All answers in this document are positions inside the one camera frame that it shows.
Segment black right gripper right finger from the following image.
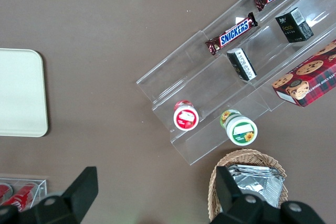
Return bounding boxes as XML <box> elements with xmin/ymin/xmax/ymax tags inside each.
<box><xmin>209</xmin><ymin>166</ymin><xmax>276</xmax><ymax>224</ymax></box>

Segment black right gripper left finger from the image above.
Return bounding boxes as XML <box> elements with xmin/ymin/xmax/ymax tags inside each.
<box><xmin>23</xmin><ymin>166</ymin><xmax>99</xmax><ymax>224</ymax></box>

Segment light wicker basket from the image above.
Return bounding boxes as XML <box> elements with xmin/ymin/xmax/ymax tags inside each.
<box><xmin>207</xmin><ymin>148</ymin><xmax>289</xmax><ymax>222</ymax></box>

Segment cream rectangular serving tray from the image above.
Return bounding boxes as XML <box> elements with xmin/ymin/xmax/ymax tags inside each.
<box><xmin>0</xmin><ymin>48</ymin><xmax>49</xmax><ymax>138</ymax></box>

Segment silver foil pack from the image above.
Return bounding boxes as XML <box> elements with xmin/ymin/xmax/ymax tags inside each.
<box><xmin>227</xmin><ymin>164</ymin><xmax>286</xmax><ymax>180</ymax></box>
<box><xmin>230</xmin><ymin>173</ymin><xmax>286</xmax><ymax>209</ymax></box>

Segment clear acrylic bottle rack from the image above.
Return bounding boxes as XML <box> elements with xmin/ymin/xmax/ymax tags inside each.
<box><xmin>0</xmin><ymin>173</ymin><xmax>48</xmax><ymax>213</ymax></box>

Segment red cola bottle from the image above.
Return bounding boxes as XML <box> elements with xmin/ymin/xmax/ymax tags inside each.
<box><xmin>2</xmin><ymin>183</ymin><xmax>37</xmax><ymax>212</ymax></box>
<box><xmin>0</xmin><ymin>184</ymin><xmax>13</xmax><ymax>201</ymax></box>

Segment green lid yogurt cup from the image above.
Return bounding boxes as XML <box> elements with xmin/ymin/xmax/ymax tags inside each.
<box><xmin>219</xmin><ymin>109</ymin><xmax>258</xmax><ymax>146</ymax></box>

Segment red lid yogurt cup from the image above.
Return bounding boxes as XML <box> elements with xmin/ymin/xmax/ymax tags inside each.
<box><xmin>173</xmin><ymin>100</ymin><xmax>200</xmax><ymax>131</ymax></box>

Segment clear acrylic stepped display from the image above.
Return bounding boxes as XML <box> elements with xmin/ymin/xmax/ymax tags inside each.
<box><xmin>135</xmin><ymin>0</ymin><xmax>336</xmax><ymax>166</ymax></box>

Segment small black carton box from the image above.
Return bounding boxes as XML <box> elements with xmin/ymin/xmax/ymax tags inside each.
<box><xmin>226</xmin><ymin>47</ymin><xmax>257</xmax><ymax>82</ymax></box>
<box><xmin>275</xmin><ymin>7</ymin><xmax>314</xmax><ymax>44</ymax></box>

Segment red tartan cookie box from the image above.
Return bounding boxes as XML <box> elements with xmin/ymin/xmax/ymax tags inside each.
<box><xmin>271</xmin><ymin>39</ymin><xmax>336</xmax><ymax>108</ymax></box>

